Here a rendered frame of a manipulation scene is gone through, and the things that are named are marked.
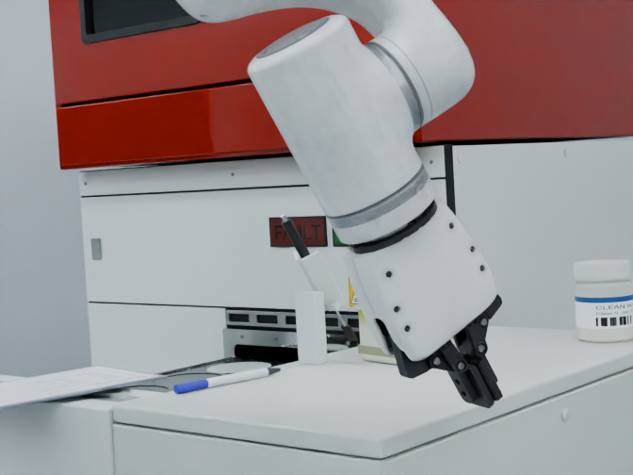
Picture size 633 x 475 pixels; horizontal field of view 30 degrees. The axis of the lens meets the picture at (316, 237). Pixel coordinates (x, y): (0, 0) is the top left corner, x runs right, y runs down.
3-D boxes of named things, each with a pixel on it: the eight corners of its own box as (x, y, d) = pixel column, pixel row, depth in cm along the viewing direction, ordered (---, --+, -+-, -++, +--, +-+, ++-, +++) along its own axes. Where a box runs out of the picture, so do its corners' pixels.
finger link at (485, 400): (438, 332, 95) (473, 398, 97) (410, 355, 94) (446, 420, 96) (462, 336, 93) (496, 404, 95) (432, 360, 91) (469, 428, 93)
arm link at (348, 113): (402, 150, 95) (309, 210, 93) (327, 4, 91) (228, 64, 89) (449, 157, 87) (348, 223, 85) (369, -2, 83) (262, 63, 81)
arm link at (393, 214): (387, 157, 95) (404, 188, 96) (306, 216, 92) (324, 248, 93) (446, 155, 88) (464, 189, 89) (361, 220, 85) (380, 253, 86)
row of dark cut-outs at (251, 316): (228, 323, 197) (227, 309, 196) (447, 335, 168) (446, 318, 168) (226, 324, 196) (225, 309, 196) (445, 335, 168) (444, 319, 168)
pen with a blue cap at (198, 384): (276, 364, 133) (172, 384, 124) (282, 365, 132) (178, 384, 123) (277, 373, 133) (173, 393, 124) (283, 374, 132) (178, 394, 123)
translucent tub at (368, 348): (404, 352, 143) (401, 296, 143) (446, 357, 137) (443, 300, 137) (356, 360, 139) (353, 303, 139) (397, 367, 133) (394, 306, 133)
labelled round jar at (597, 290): (592, 333, 150) (589, 259, 149) (645, 335, 145) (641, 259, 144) (566, 341, 144) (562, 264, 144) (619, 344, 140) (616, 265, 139)
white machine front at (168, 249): (103, 382, 222) (89, 171, 220) (466, 420, 170) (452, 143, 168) (89, 384, 220) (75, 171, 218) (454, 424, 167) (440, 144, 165)
